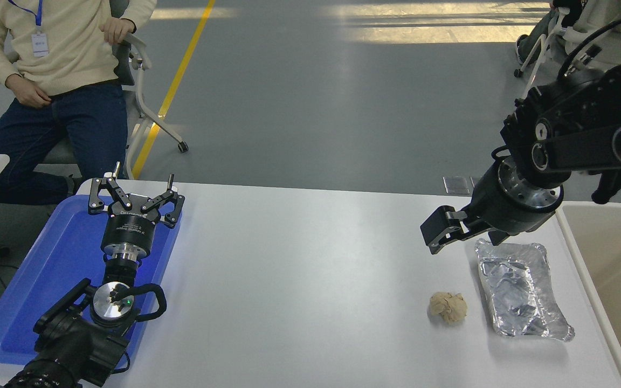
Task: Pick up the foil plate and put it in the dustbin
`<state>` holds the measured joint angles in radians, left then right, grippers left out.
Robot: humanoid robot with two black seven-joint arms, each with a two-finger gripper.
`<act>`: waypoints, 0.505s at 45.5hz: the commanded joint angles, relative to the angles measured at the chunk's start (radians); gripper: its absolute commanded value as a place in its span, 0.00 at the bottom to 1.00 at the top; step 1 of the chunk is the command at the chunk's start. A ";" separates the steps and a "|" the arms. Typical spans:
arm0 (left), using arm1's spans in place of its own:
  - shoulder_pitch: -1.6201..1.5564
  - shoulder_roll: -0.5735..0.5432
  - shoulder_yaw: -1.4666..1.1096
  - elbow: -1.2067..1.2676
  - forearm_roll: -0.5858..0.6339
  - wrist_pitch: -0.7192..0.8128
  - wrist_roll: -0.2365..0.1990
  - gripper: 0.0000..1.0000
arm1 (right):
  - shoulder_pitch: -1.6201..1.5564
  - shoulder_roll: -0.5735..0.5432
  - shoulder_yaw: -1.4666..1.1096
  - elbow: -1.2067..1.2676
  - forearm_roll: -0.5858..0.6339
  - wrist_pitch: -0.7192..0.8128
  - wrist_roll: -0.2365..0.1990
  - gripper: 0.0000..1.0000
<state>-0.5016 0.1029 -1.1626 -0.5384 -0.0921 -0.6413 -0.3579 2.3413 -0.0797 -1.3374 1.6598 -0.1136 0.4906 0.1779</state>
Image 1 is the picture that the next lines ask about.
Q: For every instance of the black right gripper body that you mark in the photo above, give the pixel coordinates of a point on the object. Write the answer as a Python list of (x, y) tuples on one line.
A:
[(504, 207)]

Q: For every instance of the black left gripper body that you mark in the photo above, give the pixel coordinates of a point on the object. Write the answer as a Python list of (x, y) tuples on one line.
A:
[(130, 229)]

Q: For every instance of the silver foil tray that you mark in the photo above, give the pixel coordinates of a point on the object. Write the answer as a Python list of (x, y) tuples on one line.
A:
[(521, 296)]

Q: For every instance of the seated person's left forearm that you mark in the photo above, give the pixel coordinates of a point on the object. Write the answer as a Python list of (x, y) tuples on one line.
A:
[(140, 11)]

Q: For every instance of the metal floor outlet plate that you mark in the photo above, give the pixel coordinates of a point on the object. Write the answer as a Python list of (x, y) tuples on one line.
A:
[(456, 185), (475, 182)]

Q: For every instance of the seated person's right hand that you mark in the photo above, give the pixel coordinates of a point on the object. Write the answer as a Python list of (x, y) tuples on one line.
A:
[(30, 92)]

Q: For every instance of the seated person's left hand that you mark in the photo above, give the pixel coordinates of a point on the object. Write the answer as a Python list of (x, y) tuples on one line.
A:
[(119, 29)]

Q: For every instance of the crumpled tan paper ball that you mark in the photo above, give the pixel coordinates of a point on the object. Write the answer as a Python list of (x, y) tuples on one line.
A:
[(448, 308)]

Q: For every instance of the blue plastic tray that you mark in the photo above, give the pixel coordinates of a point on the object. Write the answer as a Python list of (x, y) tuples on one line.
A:
[(57, 269)]

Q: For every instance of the seated person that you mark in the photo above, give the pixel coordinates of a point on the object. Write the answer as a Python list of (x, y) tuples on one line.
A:
[(68, 54)]

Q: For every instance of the white wheeled chair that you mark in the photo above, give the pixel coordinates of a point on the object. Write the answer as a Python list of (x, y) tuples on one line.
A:
[(572, 33)]

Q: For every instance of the white frame office chair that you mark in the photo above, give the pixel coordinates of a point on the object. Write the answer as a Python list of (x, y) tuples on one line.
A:
[(146, 110)]

